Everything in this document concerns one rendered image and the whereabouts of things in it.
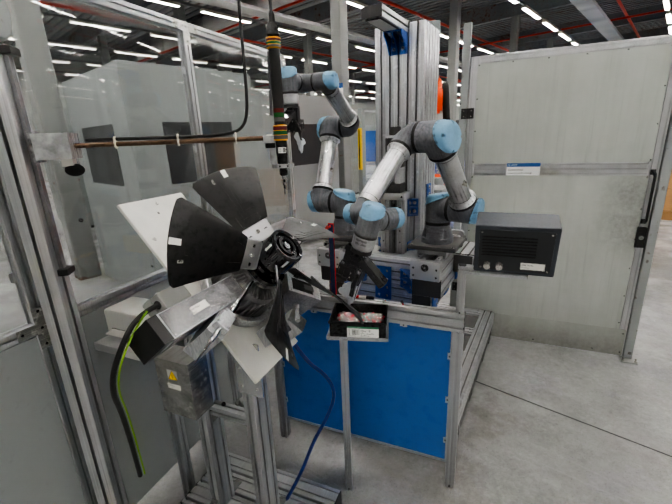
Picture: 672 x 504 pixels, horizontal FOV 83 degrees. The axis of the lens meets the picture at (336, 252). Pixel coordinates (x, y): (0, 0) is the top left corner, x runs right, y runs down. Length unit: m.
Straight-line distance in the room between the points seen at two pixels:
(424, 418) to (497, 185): 1.68
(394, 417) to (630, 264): 1.89
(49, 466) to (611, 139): 3.16
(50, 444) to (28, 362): 0.31
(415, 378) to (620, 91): 2.07
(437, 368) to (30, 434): 1.46
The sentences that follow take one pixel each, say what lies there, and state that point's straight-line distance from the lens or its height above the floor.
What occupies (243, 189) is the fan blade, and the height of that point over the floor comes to 1.38.
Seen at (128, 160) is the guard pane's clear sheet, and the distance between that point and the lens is 1.74.
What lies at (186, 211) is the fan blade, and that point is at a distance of 1.04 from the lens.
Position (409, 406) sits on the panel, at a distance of 1.86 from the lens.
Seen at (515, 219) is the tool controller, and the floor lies 1.24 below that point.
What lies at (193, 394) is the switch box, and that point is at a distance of 1.45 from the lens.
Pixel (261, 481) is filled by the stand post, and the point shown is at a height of 0.33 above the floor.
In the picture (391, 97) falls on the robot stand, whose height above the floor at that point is 1.71.
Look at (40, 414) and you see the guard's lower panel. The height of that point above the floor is 0.70.
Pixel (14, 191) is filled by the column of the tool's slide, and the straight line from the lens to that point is 1.36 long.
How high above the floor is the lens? 1.53
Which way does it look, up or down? 17 degrees down
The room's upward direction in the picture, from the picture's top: 2 degrees counter-clockwise
